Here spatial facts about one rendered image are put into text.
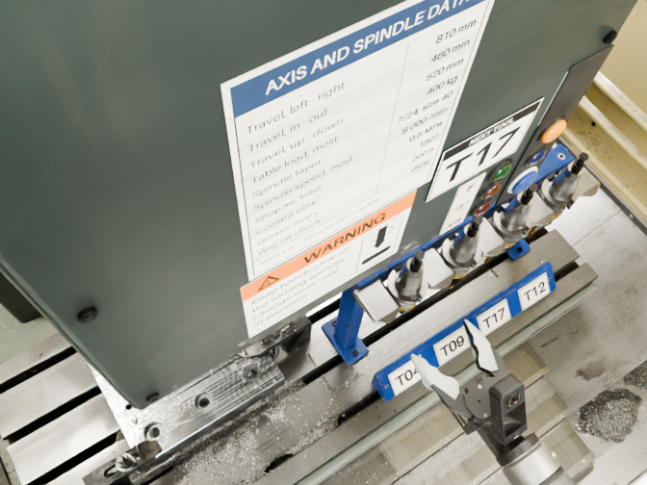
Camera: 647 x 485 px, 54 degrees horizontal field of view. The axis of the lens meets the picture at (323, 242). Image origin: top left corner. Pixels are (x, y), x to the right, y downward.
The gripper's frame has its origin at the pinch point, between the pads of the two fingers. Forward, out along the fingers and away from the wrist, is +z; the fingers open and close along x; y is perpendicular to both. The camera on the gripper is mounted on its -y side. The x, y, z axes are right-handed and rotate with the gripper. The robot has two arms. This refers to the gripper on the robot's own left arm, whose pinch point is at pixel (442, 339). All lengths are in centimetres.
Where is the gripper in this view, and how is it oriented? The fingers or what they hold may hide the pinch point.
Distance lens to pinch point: 102.5
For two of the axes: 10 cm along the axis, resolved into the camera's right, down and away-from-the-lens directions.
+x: 8.4, -4.7, 2.9
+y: -0.6, 4.4, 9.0
